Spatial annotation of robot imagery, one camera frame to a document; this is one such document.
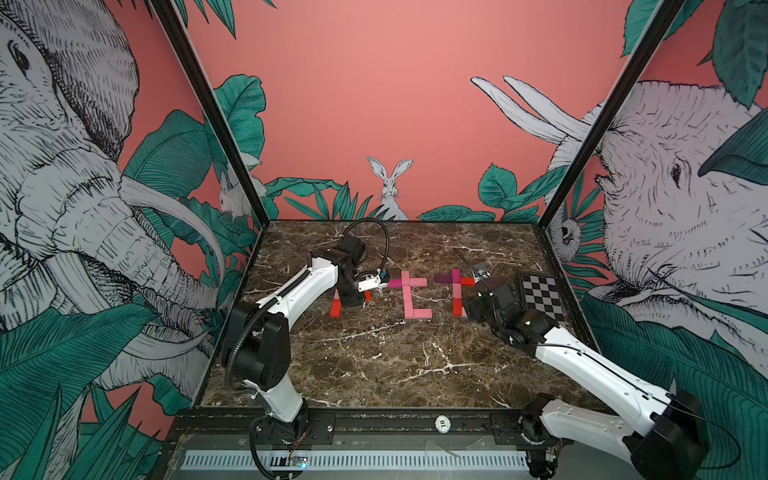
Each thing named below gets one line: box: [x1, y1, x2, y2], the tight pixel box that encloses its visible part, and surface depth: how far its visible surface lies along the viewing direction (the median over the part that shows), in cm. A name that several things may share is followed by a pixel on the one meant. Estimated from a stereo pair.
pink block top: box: [409, 277, 427, 287], surface depth 104 cm
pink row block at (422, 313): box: [413, 308, 433, 319], surface depth 96 cm
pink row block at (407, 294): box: [402, 285, 413, 303], surface depth 101 cm
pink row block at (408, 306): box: [404, 300, 414, 319], surface depth 97 cm
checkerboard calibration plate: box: [519, 272, 566, 326], surface depth 98 cm
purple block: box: [435, 273, 453, 284], surface depth 106 cm
